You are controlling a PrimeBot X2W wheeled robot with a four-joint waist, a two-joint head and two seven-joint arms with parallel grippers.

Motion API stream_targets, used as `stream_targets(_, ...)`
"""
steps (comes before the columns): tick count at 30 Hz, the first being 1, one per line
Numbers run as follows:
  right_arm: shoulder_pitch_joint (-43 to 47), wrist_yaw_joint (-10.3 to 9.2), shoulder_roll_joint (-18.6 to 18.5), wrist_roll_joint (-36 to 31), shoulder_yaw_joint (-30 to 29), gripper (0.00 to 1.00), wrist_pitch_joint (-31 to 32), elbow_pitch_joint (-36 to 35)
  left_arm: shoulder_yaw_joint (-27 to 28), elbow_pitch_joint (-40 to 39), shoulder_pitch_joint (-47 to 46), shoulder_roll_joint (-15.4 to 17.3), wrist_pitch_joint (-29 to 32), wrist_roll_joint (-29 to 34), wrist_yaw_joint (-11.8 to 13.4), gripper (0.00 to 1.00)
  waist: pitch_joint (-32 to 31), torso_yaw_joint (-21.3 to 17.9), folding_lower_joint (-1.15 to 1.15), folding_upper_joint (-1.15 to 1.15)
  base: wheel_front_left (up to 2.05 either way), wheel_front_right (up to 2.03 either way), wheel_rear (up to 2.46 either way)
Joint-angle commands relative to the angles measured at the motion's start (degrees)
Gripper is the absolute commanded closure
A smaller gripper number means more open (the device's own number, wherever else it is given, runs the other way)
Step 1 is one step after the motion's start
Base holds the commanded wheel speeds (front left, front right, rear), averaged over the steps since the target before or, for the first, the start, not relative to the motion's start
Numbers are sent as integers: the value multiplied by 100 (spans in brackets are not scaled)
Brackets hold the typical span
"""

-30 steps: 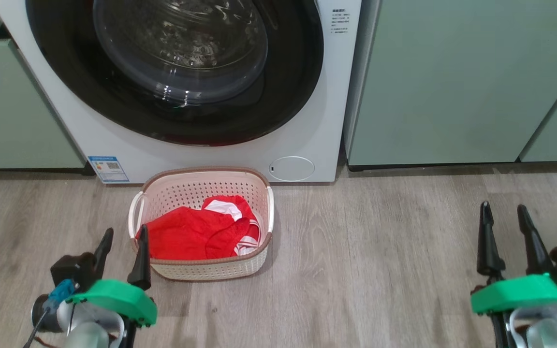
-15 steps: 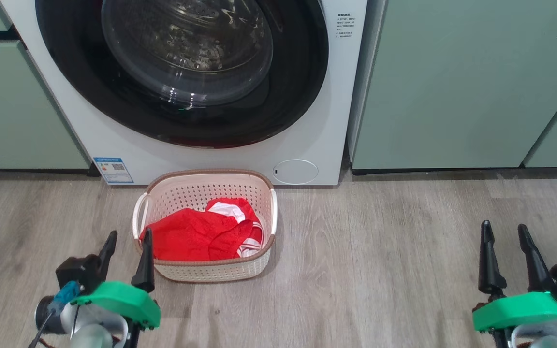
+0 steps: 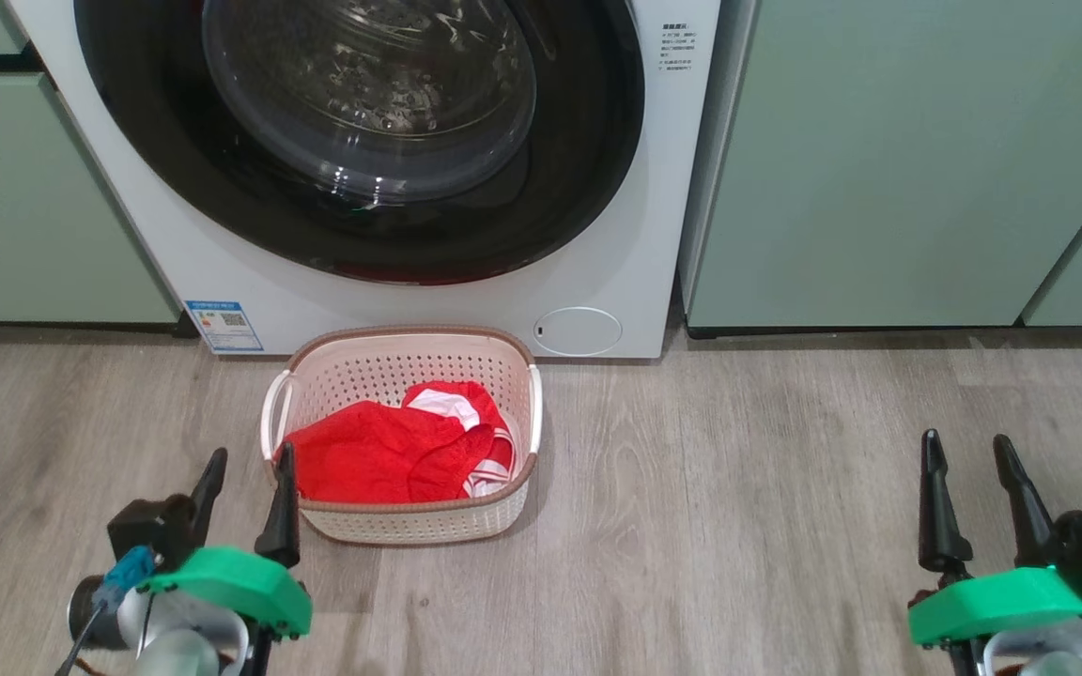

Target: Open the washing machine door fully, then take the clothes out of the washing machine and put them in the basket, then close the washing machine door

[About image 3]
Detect red garment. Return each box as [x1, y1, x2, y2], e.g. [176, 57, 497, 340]
[275, 380, 516, 505]

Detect wide pale green cabinet panel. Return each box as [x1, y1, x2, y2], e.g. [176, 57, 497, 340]
[687, 0, 1082, 330]

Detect cream perforated basket brown rim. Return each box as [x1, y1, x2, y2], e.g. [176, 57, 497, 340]
[259, 325, 544, 546]

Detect dark round washing machine door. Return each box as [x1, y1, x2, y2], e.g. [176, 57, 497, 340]
[73, 0, 647, 286]

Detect white front-load washing machine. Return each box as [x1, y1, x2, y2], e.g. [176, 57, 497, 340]
[6, 0, 722, 361]

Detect blue energy label sticker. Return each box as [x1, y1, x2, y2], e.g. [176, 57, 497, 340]
[184, 300, 265, 354]

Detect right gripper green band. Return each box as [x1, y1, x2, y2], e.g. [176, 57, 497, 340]
[907, 429, 1082, 676]

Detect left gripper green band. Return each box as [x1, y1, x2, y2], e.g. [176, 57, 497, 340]
[116, 442, 314, 676]

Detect round white filter cover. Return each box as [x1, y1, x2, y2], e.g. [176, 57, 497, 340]
[533, 306, 624, 358]

